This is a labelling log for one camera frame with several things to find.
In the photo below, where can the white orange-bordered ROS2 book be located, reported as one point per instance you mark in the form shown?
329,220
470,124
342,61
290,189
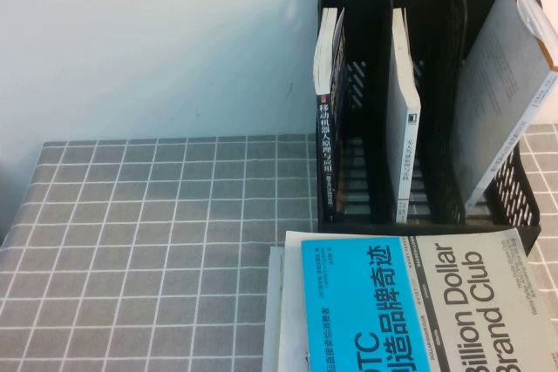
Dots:
497,97

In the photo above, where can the dark robotics book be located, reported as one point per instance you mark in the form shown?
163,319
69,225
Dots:
324,145

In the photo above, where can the black plastic book stand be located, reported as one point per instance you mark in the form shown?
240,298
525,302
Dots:
375,62

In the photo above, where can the white book with square logo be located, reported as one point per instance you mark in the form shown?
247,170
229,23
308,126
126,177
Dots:
403,84

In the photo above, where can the blue white Brand Club book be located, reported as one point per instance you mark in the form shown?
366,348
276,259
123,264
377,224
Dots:
370,302

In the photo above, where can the grey checkered tablecloth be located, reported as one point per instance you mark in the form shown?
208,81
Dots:
131,237

